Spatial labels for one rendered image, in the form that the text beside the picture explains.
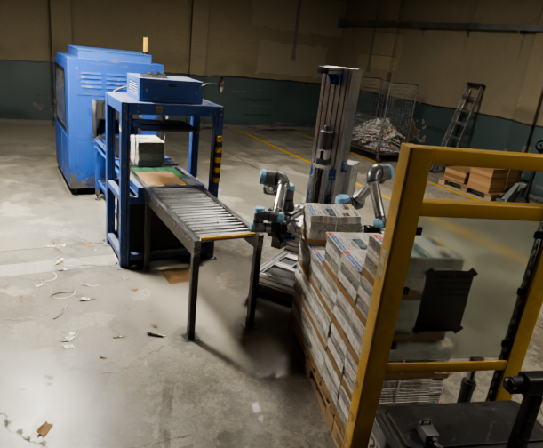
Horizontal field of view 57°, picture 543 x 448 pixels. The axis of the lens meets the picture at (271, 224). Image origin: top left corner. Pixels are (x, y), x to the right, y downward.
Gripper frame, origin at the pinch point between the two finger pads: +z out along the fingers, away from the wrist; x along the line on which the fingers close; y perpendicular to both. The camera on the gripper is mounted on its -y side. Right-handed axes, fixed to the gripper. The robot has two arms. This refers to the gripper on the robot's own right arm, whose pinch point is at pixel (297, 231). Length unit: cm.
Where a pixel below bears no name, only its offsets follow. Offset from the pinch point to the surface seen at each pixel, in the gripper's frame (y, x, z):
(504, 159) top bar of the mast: 98, -173, 32
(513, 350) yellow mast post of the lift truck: 15, -174, 60
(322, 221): 16.6, -21.8, 11.7
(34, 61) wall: 42, 805, -401
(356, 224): 16.3, -22.8, 36.8
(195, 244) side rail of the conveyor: -7, -14, -75
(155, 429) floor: -85, -107, -93
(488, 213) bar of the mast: 77, -174, 32
